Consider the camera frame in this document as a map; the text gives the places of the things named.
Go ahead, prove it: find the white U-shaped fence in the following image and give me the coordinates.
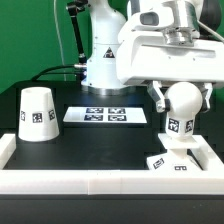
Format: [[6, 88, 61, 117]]
[[0, 134, 224, 195]]

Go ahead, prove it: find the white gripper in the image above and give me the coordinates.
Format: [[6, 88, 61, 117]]
[[116, 9, 224, 113]]

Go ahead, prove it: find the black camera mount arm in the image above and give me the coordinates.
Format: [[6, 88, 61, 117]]
[[66, 0, 88, 64]]

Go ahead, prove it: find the white cable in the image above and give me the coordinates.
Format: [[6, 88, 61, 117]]
[[53, 0, 68, 82]]

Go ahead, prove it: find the white lamp hood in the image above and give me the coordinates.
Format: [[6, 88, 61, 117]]
[[18, 87, 59, 142]]

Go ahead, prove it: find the white marker plate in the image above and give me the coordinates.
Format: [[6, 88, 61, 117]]
[[63, 107, 147, 124]]

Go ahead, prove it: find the white lamp base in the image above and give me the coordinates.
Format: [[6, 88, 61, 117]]
[[146, 133, 202, 172]]

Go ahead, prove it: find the black cable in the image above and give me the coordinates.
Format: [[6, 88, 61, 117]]
[[30, 64, 88, 82]]

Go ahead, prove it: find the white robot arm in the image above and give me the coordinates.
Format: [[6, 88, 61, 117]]
[[83, 0, 224, 112]]

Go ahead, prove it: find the white lamp bulb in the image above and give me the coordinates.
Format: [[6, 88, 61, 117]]
[[165, 82, 203, 139]]

